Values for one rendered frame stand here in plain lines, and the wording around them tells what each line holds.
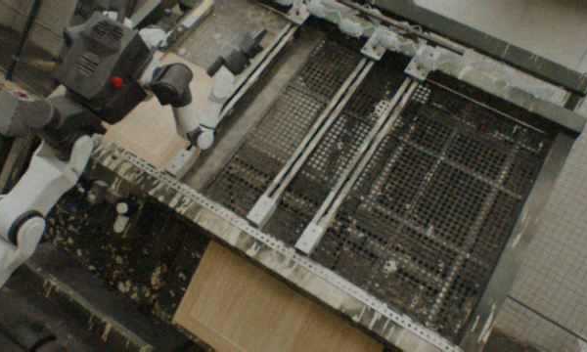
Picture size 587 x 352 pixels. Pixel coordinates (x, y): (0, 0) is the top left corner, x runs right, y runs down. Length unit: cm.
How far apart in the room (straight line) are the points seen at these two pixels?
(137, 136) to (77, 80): 60
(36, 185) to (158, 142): 63
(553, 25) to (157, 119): 544
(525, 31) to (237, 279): 541
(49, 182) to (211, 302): 93
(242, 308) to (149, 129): 93
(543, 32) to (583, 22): 43
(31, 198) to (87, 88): 44
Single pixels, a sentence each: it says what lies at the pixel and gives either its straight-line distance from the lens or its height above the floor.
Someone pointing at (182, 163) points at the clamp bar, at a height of 97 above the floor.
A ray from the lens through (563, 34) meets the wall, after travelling 706.
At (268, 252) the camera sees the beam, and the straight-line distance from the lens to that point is 213.
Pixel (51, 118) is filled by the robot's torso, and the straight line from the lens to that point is 192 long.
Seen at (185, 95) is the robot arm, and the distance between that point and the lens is 204.
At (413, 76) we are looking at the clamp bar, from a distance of 256.
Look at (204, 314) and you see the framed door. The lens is 257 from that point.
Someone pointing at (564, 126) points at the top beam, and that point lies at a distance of 262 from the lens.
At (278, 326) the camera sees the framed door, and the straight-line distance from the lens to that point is 243.
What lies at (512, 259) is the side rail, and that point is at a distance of 228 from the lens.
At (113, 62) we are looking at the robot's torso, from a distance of 196.
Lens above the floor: 150
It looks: 9 degrees down
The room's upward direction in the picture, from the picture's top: 26 degrees clockwise
